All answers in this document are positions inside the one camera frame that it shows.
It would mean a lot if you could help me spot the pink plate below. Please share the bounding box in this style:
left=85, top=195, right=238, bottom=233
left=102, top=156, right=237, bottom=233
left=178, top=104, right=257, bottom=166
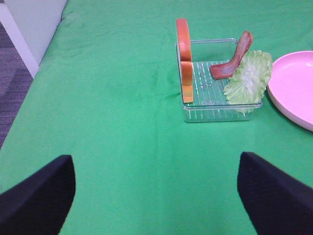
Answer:
left=268, top=50, right=313, bottom=131

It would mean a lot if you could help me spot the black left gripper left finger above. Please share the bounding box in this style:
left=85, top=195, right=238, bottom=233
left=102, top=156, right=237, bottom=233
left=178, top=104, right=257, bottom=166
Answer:
left=0, top=155, right=76, bottom=235

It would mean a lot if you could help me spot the left clear plastic container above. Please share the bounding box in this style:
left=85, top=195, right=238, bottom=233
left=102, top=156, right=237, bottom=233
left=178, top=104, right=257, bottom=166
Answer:
left=181, top=38, right=263, bottom=122

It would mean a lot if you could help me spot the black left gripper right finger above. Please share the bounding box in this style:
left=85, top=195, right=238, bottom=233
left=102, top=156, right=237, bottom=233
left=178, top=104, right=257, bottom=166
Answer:
left=237, top=152, right=313, bottom=235

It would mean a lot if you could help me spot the green lettuce leaf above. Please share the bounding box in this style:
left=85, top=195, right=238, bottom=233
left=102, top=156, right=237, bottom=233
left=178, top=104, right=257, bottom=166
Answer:
left=224, top=50, right=273, bottom=105

